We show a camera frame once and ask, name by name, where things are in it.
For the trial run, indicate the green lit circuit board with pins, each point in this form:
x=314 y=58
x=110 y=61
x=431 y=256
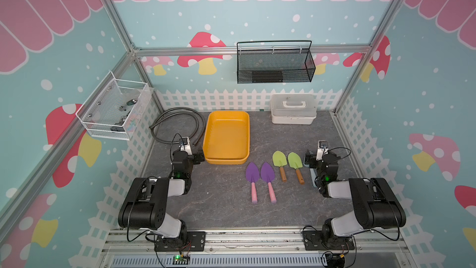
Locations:
x=181 y=260

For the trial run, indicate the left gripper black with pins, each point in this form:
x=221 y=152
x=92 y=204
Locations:
x=196 y=159

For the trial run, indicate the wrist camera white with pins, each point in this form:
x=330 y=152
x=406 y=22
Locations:
x=185 y=145
x=322 y=147

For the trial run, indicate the aluminium front rail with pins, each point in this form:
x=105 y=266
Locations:
x=264 y=240

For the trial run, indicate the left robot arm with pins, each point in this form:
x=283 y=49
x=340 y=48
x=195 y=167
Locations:
x=145 y=204

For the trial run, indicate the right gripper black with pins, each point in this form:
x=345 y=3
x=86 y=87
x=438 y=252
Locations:
x=312 y=164

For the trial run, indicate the white wire mesh basket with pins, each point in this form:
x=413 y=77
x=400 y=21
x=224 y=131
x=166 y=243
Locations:
x=115 y=109

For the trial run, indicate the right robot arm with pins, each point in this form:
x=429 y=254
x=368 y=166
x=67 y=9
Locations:
x=374 y=203

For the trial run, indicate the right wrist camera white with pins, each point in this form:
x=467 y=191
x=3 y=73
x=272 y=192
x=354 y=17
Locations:
x=322 y=147

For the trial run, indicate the yellow plastic storage box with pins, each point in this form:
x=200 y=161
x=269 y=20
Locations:
x=227 y=137

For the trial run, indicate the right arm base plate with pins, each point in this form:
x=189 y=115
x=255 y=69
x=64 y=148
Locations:
x=319 y=241

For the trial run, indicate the black connector box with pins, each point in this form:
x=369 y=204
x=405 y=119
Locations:
x=335 y=261

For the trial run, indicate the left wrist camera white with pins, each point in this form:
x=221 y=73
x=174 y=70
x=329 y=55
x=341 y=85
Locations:
x=185 y=145

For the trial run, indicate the green shovel wooden handle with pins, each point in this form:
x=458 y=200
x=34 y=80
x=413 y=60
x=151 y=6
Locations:
x=296 y=163
x=280 y=161

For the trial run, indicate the white lidded plastic case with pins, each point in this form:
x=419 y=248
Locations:
x=293 y=109

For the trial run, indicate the black wire mesh basket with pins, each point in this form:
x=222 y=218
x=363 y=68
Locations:
x=275 y=61

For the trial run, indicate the purple shovel pink handle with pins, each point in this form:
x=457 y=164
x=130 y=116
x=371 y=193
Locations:
x=252 y=175
x=268 y=175

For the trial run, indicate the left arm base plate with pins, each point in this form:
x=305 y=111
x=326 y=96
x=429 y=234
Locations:
x=192 y=241

